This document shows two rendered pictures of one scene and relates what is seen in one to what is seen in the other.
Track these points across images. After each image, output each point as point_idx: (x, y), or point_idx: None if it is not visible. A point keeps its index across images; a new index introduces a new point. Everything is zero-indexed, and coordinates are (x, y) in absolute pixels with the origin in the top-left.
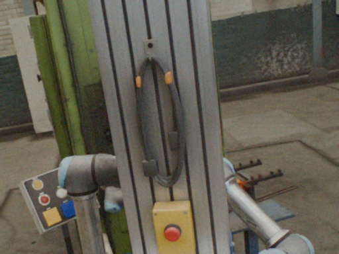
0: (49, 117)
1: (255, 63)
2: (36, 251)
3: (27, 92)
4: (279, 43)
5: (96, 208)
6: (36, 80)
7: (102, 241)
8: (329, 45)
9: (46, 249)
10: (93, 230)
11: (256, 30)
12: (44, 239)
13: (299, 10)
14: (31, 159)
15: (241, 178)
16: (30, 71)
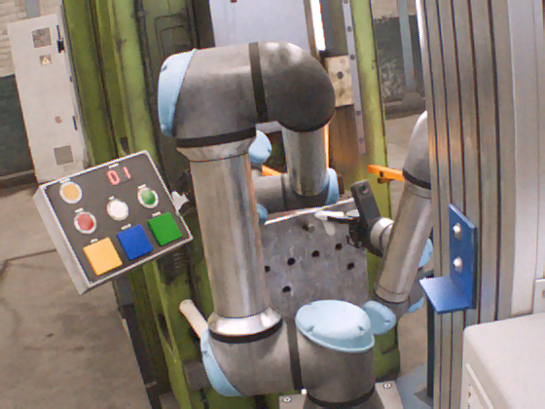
0: (73, 116)
1: None
2: (55, 348)
3: (26, 124)
4: None
5: (251, 184)
6: (40, 105)
7: (265, 272)
8: (421, 67)
9: (71, 344)
10: (245, 241)
11: None
12: (66, 328)
13: (384, 22)
14: (34, 218)
15: None
16: (31, 92)
